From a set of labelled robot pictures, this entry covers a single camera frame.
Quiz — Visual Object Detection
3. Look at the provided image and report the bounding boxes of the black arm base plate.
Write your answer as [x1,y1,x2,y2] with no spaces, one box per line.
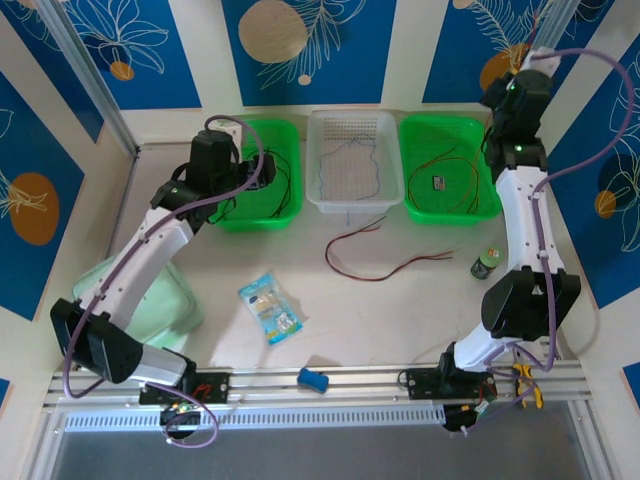
[404,367,497,401]
[138,372,231,406]

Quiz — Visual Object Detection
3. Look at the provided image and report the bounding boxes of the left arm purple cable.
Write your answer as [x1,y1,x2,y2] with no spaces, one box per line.
[62,114,265,451]

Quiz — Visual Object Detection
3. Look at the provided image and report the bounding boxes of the green plastic basket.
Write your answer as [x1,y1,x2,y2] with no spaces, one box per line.
[212,118,301,232]
[398,114,504,226]

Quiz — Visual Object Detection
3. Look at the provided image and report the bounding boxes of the thin black cable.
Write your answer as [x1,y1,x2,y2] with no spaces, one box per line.
[249,146,292,220]

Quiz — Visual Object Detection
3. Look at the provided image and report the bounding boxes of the yellow pliers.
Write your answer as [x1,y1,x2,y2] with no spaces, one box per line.
[512,362,545,409]

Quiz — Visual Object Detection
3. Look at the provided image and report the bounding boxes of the green can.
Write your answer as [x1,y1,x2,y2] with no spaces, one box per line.
[469,247,503,280]

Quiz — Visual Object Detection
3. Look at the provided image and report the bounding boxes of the thin blue cable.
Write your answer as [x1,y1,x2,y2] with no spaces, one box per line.
[316,135,381,230]

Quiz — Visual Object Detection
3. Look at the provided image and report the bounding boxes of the aluminium rail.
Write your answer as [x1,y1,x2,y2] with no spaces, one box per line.
[42,367,594,409]

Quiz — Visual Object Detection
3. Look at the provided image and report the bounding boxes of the white plastic basket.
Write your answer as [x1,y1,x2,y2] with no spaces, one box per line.
[305,110,405,214]

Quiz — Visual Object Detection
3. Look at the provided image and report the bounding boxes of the white slotted cable duct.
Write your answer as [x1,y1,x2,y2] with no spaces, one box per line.
[63,405,446,432]

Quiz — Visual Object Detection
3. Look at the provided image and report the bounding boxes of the blue snack packet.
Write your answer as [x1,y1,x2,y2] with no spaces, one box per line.
[237,272,305,346]

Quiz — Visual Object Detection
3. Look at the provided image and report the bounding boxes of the mint green container lid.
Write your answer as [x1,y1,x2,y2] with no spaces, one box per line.
[72,259,206,349]

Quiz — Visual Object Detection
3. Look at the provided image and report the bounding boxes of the aluminium post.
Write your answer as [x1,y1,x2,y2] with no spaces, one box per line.
[492,0,584,147]
[37,0,140,157]

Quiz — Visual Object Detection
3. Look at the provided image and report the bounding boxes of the blue clip on rail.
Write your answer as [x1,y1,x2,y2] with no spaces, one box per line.
[296,367,329,394]

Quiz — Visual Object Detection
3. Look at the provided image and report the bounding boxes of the thin red cable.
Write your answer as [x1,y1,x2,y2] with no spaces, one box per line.
[407,146,482,215]
[324,217,456,283]

